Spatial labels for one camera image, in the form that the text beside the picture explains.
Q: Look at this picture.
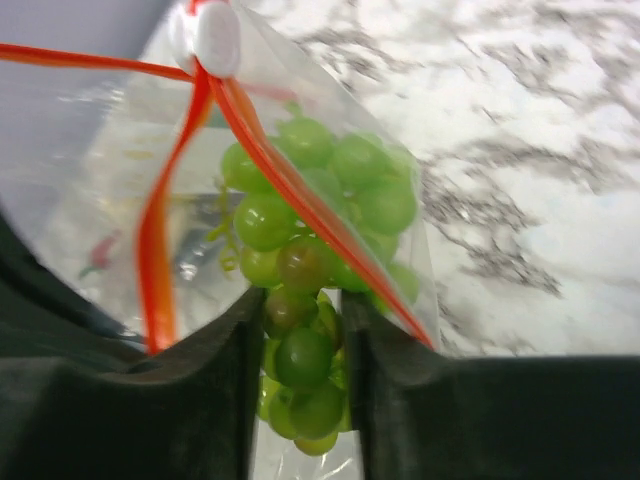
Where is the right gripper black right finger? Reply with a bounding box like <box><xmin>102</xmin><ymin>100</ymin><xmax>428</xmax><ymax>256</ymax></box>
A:
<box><xmin>341</xmin><ymin>293</ymin><xmax>639</xmax><ymax>479</ymax></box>

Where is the green grape bunch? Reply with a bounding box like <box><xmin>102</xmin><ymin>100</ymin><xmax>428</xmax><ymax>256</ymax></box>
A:
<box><xmin>221</xmin><ymin>104</ymin><xmax>425</xmax><ymax>457</ymax></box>

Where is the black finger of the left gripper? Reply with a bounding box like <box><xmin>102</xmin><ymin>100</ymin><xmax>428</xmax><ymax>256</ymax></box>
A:
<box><xmin>1</xmin><ymin>212</ymin><xmax>145</xmax><ymax>354</ymax></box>

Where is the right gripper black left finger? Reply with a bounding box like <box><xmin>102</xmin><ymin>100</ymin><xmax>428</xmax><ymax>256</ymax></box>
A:
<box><xmin>1</xmin><ymin>288</ymin><xmax>264</xmax><ymax>479</ymax></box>

